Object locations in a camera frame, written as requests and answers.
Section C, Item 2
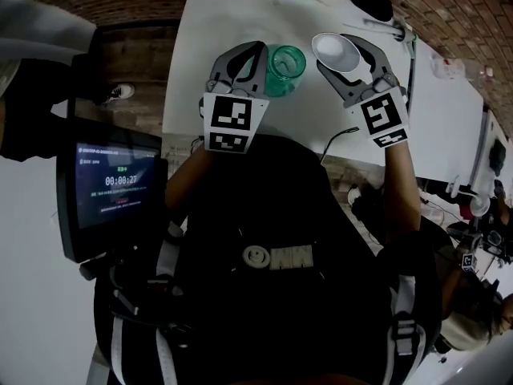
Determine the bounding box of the person's right forearm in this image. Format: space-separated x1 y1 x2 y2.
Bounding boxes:
382 142 422 250

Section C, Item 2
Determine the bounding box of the black cloth bundle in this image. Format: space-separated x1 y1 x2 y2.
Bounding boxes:
346 0 396 22

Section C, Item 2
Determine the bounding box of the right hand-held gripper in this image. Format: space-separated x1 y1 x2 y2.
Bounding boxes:
316 34 410 149

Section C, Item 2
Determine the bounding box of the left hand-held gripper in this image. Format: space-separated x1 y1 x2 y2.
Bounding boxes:
199 41 270 155

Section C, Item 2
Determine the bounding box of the black cable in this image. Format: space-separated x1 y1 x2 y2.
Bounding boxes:
319 126 361 166

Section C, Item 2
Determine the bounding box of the black tablet screen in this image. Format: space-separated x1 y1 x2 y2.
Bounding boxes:
55 117 170 265

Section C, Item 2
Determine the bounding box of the clear plastic bottle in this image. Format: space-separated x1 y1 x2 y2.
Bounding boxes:
430 51 467 80

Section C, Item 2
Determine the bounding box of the person's left forearm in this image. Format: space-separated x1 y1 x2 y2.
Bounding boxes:
164 144 210 213

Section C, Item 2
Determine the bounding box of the person's black shirt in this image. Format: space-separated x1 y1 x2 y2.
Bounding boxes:
94 133 444 385

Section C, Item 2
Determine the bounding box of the green glass jar container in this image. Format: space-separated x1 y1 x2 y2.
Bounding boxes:
263 44 308 99

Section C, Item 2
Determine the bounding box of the white harness strap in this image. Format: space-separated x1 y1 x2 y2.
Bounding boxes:
382 273 426 385

